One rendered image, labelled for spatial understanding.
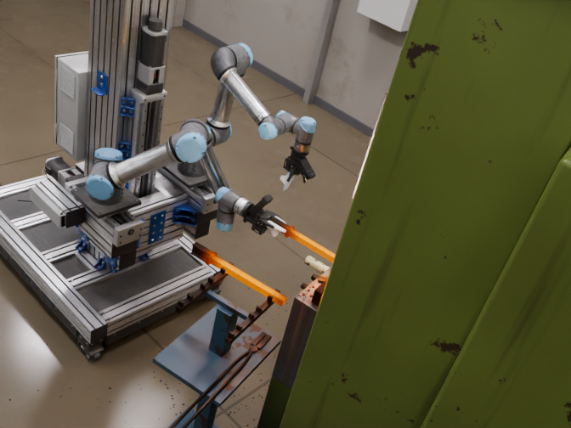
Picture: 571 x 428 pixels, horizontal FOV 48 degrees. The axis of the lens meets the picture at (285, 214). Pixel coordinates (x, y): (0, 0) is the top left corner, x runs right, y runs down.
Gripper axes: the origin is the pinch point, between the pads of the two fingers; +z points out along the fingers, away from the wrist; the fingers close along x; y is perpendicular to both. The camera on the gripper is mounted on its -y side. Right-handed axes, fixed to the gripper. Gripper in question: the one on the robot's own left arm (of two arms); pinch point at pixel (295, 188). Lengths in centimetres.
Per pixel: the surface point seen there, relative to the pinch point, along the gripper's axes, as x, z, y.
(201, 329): 80, 21, -31
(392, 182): 76, -76, -84
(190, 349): 90, 21, -36
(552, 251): 79, -85, -127
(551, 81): 72, -115, -109
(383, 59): -258, 24, 127
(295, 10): -258, 20, 235
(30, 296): 87, 93, 87
